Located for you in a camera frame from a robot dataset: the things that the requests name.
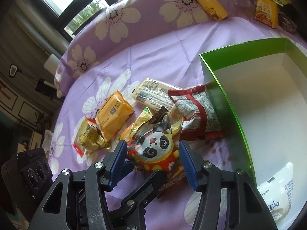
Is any long cream snack packet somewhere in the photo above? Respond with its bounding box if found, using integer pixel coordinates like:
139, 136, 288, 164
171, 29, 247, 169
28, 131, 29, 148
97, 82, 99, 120
132, 77, 183, 118

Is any clear wrapped bag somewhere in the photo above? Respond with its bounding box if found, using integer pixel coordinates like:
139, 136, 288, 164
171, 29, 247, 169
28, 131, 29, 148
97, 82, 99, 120
276, 6, 299, 31

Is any white tissue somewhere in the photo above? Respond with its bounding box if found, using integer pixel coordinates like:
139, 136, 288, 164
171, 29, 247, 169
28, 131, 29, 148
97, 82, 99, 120
43, 129, 53, 149

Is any small brown snack packet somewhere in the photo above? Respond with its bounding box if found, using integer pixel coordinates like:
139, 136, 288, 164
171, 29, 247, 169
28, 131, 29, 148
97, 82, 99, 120
146, 105, 168, 127

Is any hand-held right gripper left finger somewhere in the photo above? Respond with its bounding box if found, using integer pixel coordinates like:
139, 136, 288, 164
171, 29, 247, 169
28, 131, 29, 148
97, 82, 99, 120
27, 140, 127, 230

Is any red and white snack packet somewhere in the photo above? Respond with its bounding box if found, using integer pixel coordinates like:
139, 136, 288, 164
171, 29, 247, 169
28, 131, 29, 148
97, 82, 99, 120
168, 85, 228, 140

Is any yellow carton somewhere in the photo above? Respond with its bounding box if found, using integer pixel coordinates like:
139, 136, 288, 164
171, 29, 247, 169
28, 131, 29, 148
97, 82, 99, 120
254, 0, 279, 28

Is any orange patterned snack packet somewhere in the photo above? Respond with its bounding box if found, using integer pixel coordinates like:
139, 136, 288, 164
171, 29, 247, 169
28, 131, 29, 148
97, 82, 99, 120
156, 163, 192, 199

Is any yellow green snack packet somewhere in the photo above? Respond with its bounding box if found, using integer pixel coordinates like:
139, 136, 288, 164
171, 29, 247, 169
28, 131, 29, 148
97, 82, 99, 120
117, 107, 154, 146

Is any panda print snack packet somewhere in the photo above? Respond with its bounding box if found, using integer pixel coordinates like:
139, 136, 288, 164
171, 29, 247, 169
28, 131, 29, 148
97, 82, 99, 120
126, 115, 183, 173

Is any cream packet with red edges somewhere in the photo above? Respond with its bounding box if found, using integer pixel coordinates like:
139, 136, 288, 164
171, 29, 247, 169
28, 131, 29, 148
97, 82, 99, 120
72, 117, 96, 155

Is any green cardboard box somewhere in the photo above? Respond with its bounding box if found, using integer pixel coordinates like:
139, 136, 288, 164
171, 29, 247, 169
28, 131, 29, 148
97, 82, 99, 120
199, 38, 307, 230

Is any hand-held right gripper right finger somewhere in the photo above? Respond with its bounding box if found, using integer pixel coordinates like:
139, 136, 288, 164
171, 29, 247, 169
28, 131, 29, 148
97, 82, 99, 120
179, 140, 279, 230

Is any yellow bear print bottle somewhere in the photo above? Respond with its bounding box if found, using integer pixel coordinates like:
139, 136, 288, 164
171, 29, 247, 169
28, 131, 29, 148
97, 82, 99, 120
186, 0, 229, 21

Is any white cylinder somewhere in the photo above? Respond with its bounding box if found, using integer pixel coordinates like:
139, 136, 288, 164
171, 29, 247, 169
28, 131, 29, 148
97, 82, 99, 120
43, 54, 60, 76

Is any black framed window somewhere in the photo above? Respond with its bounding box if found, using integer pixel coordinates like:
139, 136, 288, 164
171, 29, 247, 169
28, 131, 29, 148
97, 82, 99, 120
14, 0, 159, 39

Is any small yellow snack packet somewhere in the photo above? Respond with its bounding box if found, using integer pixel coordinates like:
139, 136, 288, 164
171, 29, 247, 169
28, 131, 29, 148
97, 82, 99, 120
168, 117, 183, 137

